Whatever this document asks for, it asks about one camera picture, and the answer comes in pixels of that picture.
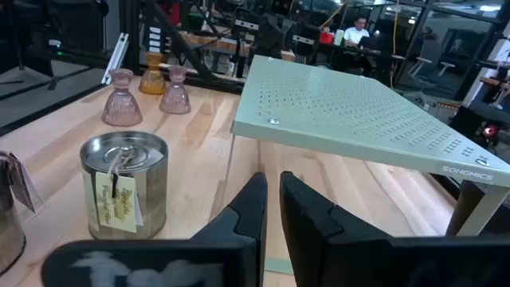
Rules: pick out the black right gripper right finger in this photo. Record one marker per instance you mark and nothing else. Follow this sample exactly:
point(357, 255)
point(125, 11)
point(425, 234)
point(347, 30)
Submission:
point(318, 239)

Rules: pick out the black power strip white labels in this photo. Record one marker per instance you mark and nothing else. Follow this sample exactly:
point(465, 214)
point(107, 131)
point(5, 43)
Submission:
point(154, 39)

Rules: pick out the pink glass candlestick holder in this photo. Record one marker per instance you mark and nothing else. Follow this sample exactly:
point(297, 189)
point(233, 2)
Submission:
point(121, 105)
point(175, 99)

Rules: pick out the silver candle tin brown label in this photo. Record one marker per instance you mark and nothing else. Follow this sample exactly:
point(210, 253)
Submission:
point(8, 223)

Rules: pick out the white aluminium extrusion bar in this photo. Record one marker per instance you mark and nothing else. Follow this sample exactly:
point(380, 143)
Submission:
point(115, 60)

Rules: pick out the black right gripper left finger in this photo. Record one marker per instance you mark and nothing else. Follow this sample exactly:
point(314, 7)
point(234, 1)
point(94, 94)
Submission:
point(239, 223)

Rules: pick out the green perforated metal shelf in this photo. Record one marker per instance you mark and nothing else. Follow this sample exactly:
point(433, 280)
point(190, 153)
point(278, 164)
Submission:
point(338, 99)

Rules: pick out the person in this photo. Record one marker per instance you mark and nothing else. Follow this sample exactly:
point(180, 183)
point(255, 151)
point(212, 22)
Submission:
point(355, 35)

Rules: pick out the silver candle tin cream label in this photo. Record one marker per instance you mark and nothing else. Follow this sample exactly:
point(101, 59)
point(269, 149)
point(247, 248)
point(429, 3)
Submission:
point(151, 187)

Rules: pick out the amber glass candlestick holder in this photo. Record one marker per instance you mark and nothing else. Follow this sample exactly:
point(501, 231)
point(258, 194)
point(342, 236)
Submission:
point(152, 81)

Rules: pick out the black rig frame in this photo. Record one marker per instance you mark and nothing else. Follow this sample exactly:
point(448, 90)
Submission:
point(129, 36)

